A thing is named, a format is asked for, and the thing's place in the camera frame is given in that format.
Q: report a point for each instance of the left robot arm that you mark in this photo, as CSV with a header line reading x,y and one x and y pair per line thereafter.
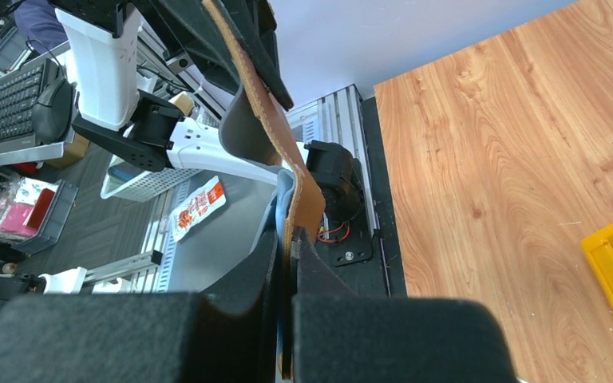
x,y
112,111

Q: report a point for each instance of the white perforated basket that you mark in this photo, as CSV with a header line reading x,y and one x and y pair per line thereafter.
x,y
124,181

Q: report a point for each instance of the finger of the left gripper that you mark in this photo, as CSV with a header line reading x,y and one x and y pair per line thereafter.
x,y
205,31
254,26

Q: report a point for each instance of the seated person in purple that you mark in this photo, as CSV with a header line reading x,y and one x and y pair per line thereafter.
x,y
36,20

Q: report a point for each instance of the red white snack packet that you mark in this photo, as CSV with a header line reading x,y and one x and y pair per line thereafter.
x,y
196,207

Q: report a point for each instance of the brown leather card holder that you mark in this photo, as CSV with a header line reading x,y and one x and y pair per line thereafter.
x,y
306,206

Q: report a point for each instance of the grey tray with packets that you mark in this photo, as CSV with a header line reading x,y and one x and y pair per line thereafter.
x,y
33,213

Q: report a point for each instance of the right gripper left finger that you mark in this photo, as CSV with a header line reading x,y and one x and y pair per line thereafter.
x,y
226,333

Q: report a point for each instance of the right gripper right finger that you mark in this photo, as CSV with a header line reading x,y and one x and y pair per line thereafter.
x,y
341,336

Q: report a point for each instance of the black computer mouse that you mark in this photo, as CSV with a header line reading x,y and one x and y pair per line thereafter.
x,y
52,111

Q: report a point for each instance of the black keyboard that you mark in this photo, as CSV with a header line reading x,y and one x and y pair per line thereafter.
x,y
19,92

